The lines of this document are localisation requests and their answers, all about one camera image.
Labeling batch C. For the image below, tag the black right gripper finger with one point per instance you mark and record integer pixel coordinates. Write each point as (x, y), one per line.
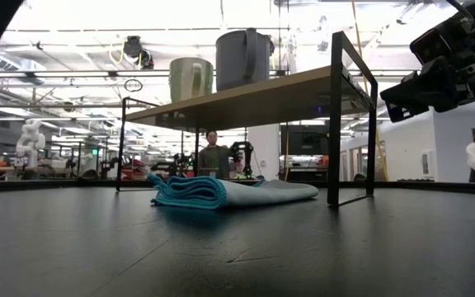
(406, 99)
(443, 84)

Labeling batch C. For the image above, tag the grey plastic mug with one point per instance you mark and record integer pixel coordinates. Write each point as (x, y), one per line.
(237, 62)

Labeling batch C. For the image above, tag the green ribbed ceramic mug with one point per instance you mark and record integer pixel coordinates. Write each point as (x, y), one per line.
(184, 80)

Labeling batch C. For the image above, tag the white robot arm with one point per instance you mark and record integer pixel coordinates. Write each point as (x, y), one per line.
(31, 142)

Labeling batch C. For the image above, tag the black background robot arm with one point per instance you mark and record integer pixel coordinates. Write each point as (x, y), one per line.
(175, 165)
(242, 156)

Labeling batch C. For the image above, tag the black monitor screen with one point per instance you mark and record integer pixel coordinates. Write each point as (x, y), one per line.
(303, 142)

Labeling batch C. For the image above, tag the folded grey cloth blue edge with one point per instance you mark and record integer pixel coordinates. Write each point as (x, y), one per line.
(241, 191)

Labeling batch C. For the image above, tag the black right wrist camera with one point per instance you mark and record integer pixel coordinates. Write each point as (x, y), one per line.
(435, 41)

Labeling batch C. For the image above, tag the white wall dispenser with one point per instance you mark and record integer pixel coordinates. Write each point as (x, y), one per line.
(427, 164)

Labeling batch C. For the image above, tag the wooden shelf with black frame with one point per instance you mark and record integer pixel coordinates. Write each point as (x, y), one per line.
(262, 103)

